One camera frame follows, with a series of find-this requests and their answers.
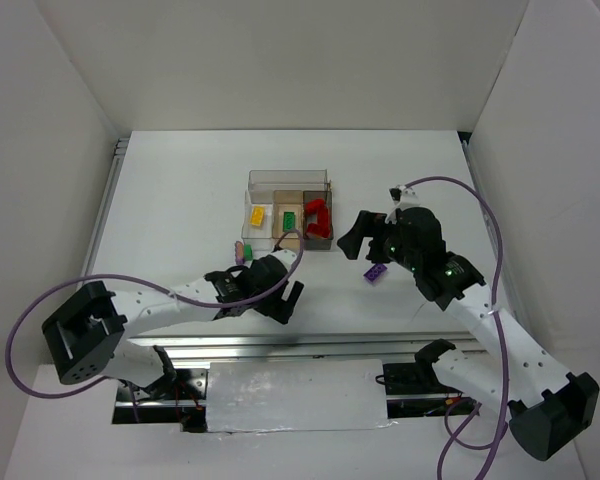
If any red rounded lego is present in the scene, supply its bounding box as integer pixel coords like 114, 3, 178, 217
304, 198, 326, 217

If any yellow lego brick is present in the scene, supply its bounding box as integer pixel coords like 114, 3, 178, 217
249, 205, 266, 228

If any green rectangular lego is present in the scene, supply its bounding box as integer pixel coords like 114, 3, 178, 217
282, 211, 296, 233

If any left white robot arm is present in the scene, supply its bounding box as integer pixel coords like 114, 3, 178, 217
42, 248, 304, 398

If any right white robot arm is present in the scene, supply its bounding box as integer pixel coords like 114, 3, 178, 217
337, 206, 600, 461

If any small green lego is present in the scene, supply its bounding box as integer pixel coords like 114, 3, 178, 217
244, 244, 254, 261

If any purple tan flower lego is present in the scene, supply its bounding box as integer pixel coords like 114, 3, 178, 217
234, 241, 245, 265

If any purple rectangular lego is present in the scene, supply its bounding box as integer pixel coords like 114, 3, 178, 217
363, 264, 388, 285

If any small clear container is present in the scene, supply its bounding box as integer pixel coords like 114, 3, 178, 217
241, 190, 274, 251

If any tan translucent container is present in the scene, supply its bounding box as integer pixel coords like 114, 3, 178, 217
273, 190, 304, 250

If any long clear container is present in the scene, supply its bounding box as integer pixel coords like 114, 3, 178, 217
246, 170, 331, 204

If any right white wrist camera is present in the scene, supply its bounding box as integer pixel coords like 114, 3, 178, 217
385, 185, 420, 223

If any aluminium front rail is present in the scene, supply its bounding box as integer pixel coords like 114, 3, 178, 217
132, 332, 485, 365

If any aluminium rail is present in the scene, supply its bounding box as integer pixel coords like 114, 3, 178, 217
132, 332, 485, 365
81, 137, 130, 275

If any left aluminium rail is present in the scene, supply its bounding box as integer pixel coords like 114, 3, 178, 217
81, 137, 130, 275

